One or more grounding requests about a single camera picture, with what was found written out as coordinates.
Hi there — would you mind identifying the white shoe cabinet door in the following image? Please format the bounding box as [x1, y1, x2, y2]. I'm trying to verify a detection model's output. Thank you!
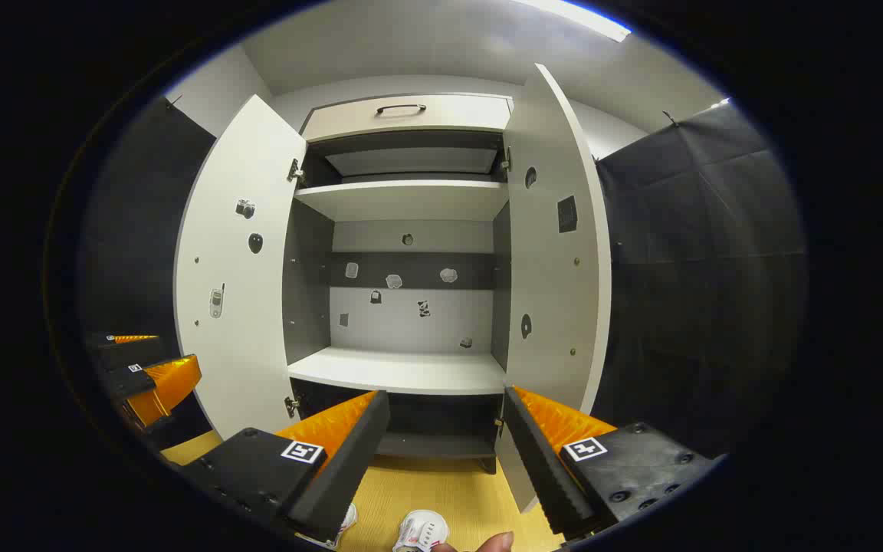
[173, 94, 308, 442]
[494, 63, 612, 514]

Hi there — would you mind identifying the white shoe cabinet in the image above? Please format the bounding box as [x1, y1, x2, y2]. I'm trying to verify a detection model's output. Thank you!
[284, 92, 515, 472]

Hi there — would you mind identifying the white shoe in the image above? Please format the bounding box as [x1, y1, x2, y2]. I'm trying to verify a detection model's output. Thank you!
[300, 502, 358, 549]
[393, 510, 450, 552]

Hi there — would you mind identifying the black backdrop cloth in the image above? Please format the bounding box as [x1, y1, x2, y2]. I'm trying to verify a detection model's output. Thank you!
[77, 96, 220, 453]
[591, 100, 809, 461]

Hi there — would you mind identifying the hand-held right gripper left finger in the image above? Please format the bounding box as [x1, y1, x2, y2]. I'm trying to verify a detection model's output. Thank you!
[181, 389, 391, 547]

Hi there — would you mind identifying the white cabinet drawer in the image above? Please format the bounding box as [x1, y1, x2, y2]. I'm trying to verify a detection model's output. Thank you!
[300, 94, 515, 144]

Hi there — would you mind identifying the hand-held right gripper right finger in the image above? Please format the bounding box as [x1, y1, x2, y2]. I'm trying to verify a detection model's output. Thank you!
[503, 386, 722, 541]

